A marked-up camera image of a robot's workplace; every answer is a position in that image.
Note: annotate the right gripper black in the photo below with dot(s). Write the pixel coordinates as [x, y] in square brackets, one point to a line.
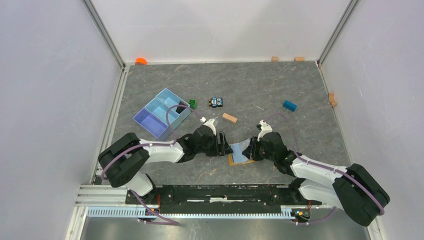
[250, 152]

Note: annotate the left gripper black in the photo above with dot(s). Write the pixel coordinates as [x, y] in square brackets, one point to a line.
[221, 149]

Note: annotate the orange card holder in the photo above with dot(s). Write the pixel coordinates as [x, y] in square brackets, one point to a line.
[237, 157]

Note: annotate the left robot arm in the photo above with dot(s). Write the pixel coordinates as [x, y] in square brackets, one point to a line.
[122, 162]

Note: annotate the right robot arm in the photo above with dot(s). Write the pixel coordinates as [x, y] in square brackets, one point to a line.
[348, 188]

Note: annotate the small toy car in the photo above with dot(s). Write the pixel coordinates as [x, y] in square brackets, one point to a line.
[215, 102]

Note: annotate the green toy brick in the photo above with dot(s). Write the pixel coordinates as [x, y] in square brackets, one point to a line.
[193, 104]

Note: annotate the blue toy brick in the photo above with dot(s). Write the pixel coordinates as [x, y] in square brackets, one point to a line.
[289, 105]

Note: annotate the blue three-compartment tray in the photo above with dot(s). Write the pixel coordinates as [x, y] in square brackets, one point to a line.
[160, 113]

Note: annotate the curved wooden piece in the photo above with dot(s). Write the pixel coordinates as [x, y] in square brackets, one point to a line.
[332, 99]

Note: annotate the small wooden block right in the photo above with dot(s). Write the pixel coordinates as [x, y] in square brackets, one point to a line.
[299, 59]

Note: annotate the orange round cap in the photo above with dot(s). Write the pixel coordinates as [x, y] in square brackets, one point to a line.
[140, 61]

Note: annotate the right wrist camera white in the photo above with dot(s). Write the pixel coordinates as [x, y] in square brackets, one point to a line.
[264, 128]

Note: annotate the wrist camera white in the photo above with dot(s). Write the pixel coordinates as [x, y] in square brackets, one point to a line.
[264, 128]
[211, 123]

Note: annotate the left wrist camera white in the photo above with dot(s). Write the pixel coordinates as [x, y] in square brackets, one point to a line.
[211, 123]

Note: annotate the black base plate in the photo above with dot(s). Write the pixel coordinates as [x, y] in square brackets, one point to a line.
[224, 199]

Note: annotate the light blue cable duct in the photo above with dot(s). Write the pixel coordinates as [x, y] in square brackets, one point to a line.
[141, 212]

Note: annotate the aluminium frame rail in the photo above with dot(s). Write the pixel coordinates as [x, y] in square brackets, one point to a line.
[101, 196]

